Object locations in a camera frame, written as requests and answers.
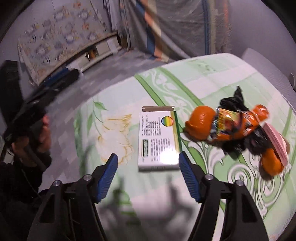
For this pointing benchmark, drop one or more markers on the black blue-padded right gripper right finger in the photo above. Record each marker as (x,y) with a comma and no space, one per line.
(242,219)

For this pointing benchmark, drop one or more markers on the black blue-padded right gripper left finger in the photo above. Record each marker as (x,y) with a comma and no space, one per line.
(68,211)

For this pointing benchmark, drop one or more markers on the orange snack wrapper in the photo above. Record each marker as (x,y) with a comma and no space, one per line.
(229,125)

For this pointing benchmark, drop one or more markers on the white medicine box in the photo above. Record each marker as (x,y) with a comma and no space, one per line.
(159,143)

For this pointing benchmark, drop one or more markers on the left hand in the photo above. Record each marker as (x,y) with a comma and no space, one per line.
(41,143)

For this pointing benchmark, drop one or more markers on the black plastic bag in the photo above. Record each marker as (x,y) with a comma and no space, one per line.
(256,142)

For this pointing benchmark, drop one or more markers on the green floral table cloth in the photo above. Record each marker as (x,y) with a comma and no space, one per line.
(99,115)

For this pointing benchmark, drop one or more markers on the pink paper box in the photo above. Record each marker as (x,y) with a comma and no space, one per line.
(280,143)

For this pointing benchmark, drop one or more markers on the cartoon print cloth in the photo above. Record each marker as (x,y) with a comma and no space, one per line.
(47,44)

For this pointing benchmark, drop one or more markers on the grey sofa bed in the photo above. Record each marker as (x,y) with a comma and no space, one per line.
(285,85)

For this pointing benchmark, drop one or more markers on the striped grey hanging sheet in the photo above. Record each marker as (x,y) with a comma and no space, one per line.
(172,30)

